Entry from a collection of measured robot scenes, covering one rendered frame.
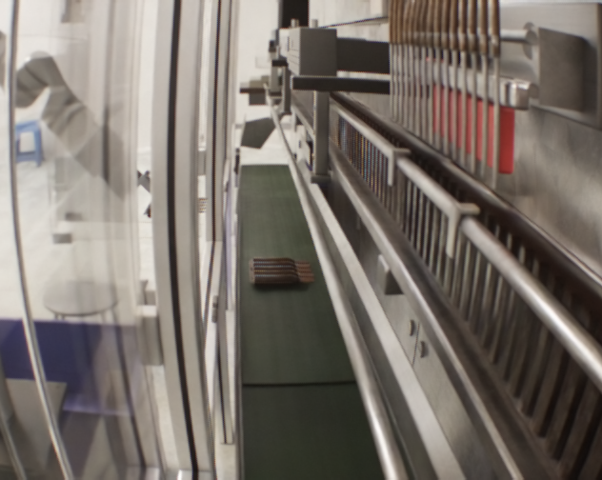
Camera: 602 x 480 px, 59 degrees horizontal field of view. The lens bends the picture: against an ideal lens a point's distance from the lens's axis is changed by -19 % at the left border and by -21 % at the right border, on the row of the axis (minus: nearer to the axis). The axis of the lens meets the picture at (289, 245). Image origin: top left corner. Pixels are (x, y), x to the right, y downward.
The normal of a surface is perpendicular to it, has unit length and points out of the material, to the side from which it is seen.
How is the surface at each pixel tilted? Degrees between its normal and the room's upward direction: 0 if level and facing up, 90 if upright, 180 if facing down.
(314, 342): 2
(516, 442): 0
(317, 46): 90
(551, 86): 90
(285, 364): 2
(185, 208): 90
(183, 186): 90
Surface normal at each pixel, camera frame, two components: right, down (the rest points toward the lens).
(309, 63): 0.07, 0.32
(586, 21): -1.00, 0.00
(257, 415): 0.01, -0.96
